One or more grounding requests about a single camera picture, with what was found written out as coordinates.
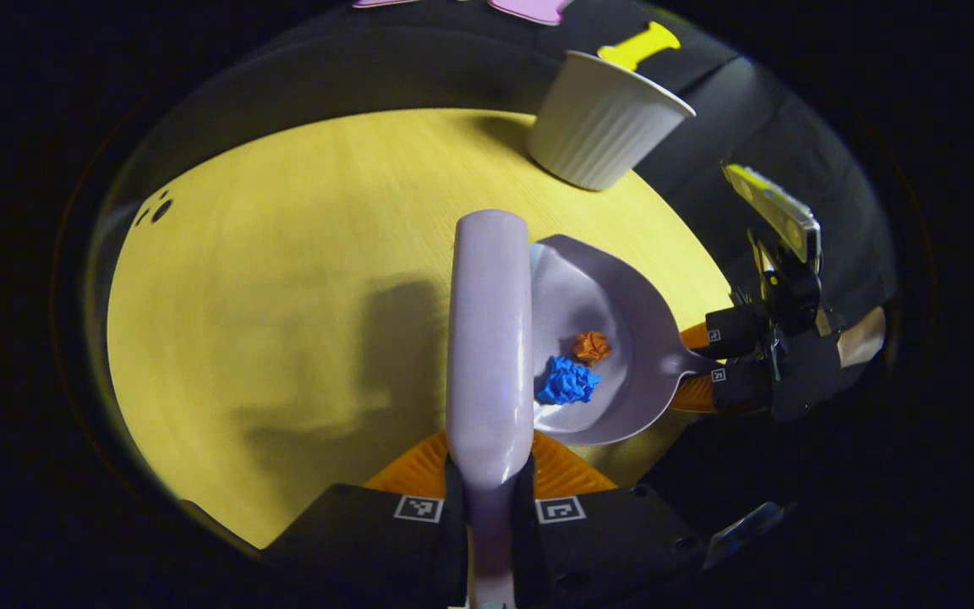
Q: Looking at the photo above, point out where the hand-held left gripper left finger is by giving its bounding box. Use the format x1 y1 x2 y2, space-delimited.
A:
260 429 471 609

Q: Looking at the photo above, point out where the blue paper ball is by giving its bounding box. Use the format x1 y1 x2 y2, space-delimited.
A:
535 355 602 406

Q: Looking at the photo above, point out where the orange paper ball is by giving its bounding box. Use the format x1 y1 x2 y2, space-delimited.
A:
572 331 612 366

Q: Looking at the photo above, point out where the small pink broom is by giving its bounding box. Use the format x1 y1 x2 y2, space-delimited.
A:
445 209 536 609

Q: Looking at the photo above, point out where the black backdrop cloth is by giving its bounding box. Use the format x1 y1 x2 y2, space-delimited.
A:
85 0 902 475

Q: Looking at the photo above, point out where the pink dustpan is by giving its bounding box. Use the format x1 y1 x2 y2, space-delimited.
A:
529 234 723 447

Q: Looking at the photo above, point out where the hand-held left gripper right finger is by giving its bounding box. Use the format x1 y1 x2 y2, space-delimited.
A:
512 429 714 609

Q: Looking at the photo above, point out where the white ribbed garbage bin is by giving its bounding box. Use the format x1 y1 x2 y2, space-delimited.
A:
526 50 697 192

